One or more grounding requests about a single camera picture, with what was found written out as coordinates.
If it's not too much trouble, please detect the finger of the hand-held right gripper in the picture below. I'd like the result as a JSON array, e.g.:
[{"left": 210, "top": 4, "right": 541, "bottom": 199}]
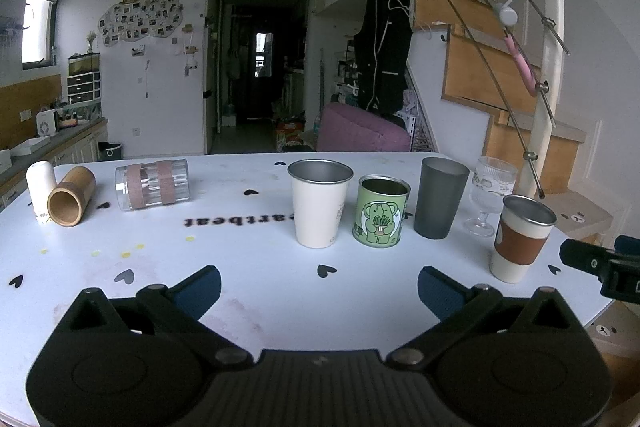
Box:
[
  {"left": 559, "top": 238, "right": 640, "bottom": 303},
  {"left": 616, "top": 234, "right": 640, "bottom": 258}
]

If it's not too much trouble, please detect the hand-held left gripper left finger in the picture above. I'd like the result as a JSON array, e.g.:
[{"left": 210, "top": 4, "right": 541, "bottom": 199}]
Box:
[{"left": 49, "top": 265, "right": 255, "bottom": 371}]

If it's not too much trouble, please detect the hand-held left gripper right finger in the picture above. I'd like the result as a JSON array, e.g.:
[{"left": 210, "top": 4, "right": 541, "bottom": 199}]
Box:
[{"left": 386, "top": 266, "right": 587, "bottom": 370}]

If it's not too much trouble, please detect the white cup with brown sleeve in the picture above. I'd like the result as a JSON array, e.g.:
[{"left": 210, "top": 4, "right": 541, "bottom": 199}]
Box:
[{"left": 489, "top": 194, "right": 558, "bottom": 284}]

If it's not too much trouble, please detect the dark grey plastic cup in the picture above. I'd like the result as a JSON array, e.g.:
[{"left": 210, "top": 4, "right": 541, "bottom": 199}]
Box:
[{"left": 414, "top": 157, "right": 470, "bottom": 240}]

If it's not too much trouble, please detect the green elephant print cup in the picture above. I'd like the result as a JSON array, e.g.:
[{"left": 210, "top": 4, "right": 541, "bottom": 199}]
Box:
[{"left": 352, "top": 175, "right": 412, "bottom": 247}]

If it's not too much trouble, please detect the clear stemmed glass cup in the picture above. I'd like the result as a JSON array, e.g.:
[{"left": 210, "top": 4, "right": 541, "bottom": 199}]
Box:
[{"left": 463, "top": 156, "right": 519, "bottom": 238}]

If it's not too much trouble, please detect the clear cup with pink bands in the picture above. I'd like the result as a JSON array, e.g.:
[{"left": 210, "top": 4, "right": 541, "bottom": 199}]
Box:
[{"left": 114, "top": 159, "right": 191, "bottom": 212}]

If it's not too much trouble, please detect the white cup with metal lining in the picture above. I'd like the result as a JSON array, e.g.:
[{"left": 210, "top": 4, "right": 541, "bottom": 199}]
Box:
[{"left": 287, "top": 159, "right": 354, "bottom": 250}]

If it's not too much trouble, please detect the bamboo cup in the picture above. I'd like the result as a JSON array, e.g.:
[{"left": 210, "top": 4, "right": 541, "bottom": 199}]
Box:
[{"left": 47, "top": 166, "right": 97, "bottom": 228}]

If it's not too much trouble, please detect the white capsule-shaped cup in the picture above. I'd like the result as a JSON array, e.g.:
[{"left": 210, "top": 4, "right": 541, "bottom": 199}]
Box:
[{"left": 26, "top": 161, "right": 57, "bottom": 226}]

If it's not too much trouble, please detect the bear face stool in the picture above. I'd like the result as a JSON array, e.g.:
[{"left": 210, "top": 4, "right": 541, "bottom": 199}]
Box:
[
  {"left": 585, "top": 299, "right": 640, "bottom": 408},
  {"left": 541, "top": 191, "right": 610, "bottom": 245}
]

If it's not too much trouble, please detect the white perforated rack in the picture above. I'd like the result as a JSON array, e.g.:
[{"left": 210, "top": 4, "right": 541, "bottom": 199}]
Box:
[{"left": 395, "top": 111, "right": 427, "bottom": 152}]

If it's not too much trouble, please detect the black waste bin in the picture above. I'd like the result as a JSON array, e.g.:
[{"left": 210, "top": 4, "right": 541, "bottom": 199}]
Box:
[{"left": 97, "top": 141, "right": 124, "bottom": 162}]

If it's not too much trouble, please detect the pink armchair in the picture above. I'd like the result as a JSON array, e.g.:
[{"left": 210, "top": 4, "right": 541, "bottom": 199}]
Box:
[{"left": 319, "top": 102, "right": 412, "bottom": 153}]

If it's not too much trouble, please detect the kitchen counter cabinet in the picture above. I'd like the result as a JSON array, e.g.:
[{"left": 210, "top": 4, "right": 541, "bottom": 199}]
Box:
[{"left": 0, "top": 117, "right": 109, "bottom": 210}]

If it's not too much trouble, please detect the white flat box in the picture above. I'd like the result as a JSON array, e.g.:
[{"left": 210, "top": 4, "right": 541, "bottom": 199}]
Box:
[{"left": 9, "top": 136, "right": 50, "bottom": 156}]

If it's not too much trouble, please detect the white countertop appliance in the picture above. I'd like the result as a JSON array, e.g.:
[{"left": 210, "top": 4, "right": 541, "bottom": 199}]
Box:
[{"left": 36, "top": 109, "right": 59, "bottom": 138}]

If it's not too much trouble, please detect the wooden staircase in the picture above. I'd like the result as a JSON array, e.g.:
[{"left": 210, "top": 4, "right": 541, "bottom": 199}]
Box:
[{"left": 387, "top": 0, "right": 588, "bottom": 195}]

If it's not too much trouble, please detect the small drawer unit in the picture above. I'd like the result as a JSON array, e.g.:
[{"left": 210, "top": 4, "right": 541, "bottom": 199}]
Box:
[{"left": 67, "top": 53, "right": 101, "bottom": 106}]

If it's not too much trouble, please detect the black hanging coat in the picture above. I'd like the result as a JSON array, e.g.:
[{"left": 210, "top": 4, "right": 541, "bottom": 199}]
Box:
[{"left": 352, "top": 0, "right": 417, "bottom": 113}]

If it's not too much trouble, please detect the cloud-shaped photo collage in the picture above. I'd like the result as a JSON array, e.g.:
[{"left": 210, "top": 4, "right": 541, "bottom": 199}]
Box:
[{"left": 97, "top": 0, "right": 184, "bottom": 46}]

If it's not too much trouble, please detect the window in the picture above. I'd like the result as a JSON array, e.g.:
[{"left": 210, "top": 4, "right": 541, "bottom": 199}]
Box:
[{"left": 21, "top": 0, "right": 57, "bottom": 68}]

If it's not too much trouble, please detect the white stair railing post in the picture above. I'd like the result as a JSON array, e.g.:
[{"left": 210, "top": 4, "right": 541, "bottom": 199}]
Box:
[{"left": 515, "top": 0, "right": 591, "bottom": 200}]

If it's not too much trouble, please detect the pink foam handle strip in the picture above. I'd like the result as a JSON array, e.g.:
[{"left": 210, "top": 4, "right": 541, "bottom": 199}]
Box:
[{"left": 504, "top": 34, "right": 539, "bottom": 96}]

